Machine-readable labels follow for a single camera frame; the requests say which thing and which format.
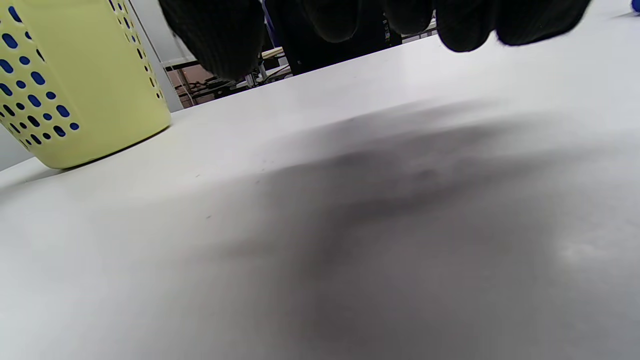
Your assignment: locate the yellow plastic laundry basket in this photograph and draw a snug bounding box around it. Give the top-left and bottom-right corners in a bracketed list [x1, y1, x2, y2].
[0, 0, 173, 170]

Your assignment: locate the person's right hand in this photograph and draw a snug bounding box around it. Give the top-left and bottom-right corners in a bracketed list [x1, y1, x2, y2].
[157, 0, 593, 81]

